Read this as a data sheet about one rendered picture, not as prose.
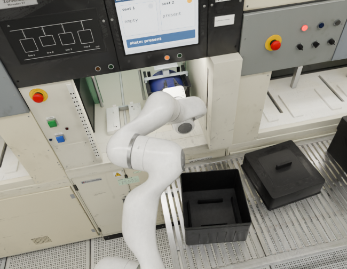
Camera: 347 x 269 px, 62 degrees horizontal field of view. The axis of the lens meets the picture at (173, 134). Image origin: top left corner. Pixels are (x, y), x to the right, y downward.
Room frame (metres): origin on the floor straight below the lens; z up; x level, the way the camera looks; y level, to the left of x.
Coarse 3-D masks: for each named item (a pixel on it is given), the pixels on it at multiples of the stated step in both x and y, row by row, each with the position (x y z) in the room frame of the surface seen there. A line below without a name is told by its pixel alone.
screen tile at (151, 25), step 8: (120, 8) 0.97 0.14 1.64; (128, 8) 0.98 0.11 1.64; (136, 8) 0.98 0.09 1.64; (144, 8) 0.98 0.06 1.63; (128, 16) 0.97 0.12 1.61; (136, 16) 0.98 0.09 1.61; (152, 16) 0.99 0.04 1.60; (136, 24) 0.98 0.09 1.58; (144, 24) 0.98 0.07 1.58; (152, 24) 0.98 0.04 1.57; (128, 32) 0.97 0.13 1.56; (136, 32) 0.98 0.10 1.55; (144, 32) 0.98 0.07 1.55; (152, 32) 0.98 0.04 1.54
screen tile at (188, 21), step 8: (160, 0) 0.99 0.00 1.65; (168, 0) 0.99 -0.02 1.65; (176, 0) 1.00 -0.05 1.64; (184, 0) 1.00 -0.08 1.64; (160, 8) 0.99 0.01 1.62; (168, 8) 0.99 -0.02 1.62; (176, 8) 1.00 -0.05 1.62; (184, 8) 1.00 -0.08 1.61; (192, 8) 1.00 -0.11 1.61; (184, 16) 1.00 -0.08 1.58; (192, 16) 1.00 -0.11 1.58; (168, 24) 0.99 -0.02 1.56; (176, 24) 1.00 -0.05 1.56; (184, 24) 1.00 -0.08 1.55; (192, 24) 1.00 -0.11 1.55
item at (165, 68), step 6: (156, 66) 1.26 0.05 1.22; (162, 66) 1.26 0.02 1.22; (168, 66) 1.25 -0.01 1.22; (174, 66) 1.25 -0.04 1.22; (144, 72) 1.37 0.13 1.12; (150, 72) 1.37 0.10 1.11; (162, 72) 1.30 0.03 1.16; (168, 72) 1.27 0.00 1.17; (180, 72) 1.30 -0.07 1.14; (186, 72) 1.30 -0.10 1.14; (144, 78) 1.28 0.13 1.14; (150, 78) 1.27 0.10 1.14; (156, 78) 1.27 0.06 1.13; (186, 78) 1.27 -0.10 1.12; (186, 84) 1.26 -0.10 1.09; (150, 90) 1.27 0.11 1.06; (186, 90) 1.20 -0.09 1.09; (186, 96) 1.20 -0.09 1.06
